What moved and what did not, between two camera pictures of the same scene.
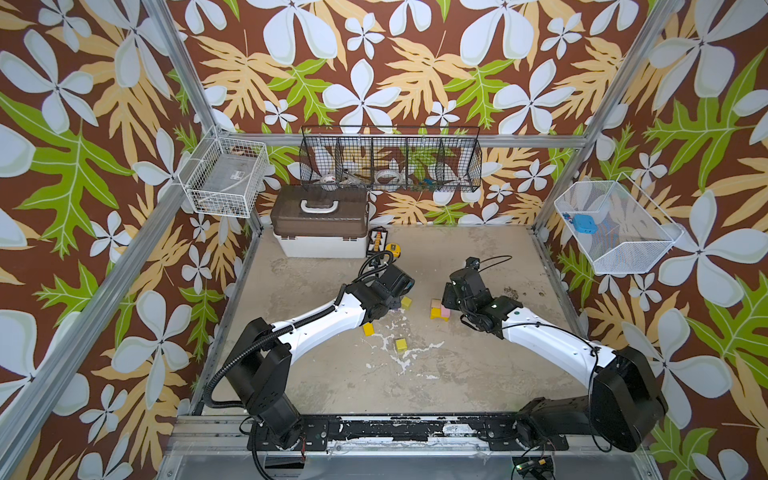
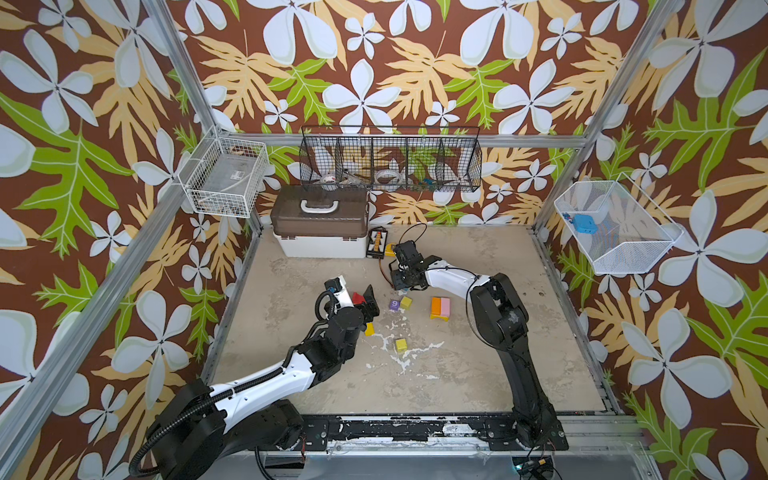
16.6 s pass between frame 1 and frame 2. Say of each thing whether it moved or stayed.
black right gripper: moved
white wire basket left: stayed
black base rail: stayed
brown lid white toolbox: stayed
